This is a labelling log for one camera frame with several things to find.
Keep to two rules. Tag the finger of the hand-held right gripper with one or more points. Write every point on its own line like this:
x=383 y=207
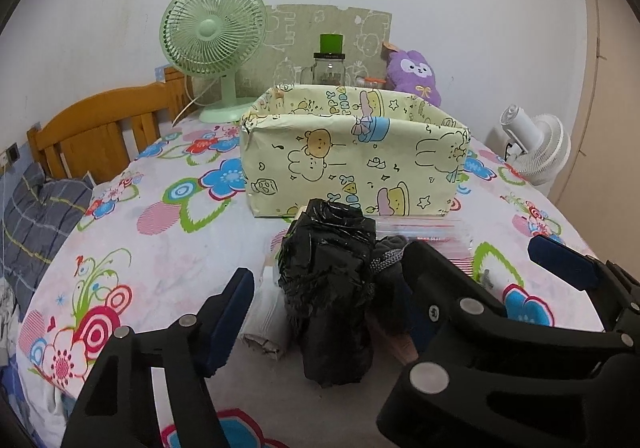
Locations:
x=560 y=258
x=450 y=293

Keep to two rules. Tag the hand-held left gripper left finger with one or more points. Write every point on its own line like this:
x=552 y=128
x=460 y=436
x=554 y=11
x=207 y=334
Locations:
x=227 y=323

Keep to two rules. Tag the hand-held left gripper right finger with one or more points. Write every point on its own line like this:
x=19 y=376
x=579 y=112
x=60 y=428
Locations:
x=421 y=328

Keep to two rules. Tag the pink and white bag roll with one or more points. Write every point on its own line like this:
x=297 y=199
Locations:
x=265 y=323

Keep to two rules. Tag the clear zip bags red stripe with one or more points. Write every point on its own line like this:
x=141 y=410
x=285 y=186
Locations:
x=440 y=235

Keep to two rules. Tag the dark grey knit sock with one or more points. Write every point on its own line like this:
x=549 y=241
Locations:
x=390 y=278

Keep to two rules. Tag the black plastic bag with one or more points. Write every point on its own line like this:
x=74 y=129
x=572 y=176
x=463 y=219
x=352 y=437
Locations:
x=325 y=278

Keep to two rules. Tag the cartoon printed yellow storage box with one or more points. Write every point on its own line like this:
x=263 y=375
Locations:
x=325 y=162

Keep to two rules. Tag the white desk fan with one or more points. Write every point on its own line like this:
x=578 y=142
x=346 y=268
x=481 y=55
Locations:
x=540 y=142

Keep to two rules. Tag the beige door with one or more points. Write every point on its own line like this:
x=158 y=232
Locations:
x=610 y=77

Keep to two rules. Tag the grey plaid pillow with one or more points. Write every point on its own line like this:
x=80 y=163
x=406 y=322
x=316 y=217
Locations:
x=35 y=223

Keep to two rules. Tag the crumpled grey white cloth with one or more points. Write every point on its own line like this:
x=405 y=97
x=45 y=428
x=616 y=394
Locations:
x=6 y=323

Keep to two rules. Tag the purple plush rabbit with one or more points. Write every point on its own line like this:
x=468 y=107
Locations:
x=415 y=72

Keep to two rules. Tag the blue bed sheet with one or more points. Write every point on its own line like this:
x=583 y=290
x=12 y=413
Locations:
x=20 y=408

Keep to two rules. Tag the clear cotton swab jar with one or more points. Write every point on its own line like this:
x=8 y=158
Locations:
x=367 y=81

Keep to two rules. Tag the wooden bed headboard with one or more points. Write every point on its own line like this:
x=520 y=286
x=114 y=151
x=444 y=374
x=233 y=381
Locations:
x=100 y=127

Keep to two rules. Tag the glass jar with green cap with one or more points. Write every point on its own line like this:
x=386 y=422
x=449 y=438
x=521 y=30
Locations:
x=327 y=70

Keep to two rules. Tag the green desk fan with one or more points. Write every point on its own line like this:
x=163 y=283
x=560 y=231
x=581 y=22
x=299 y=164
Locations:
x=212 y=32

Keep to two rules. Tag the green cartoon printed board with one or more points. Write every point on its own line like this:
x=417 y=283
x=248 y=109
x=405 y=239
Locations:
x=300 y=27

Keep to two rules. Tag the wall outlet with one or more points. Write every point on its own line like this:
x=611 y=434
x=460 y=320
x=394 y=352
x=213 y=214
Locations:
x=13 y=153

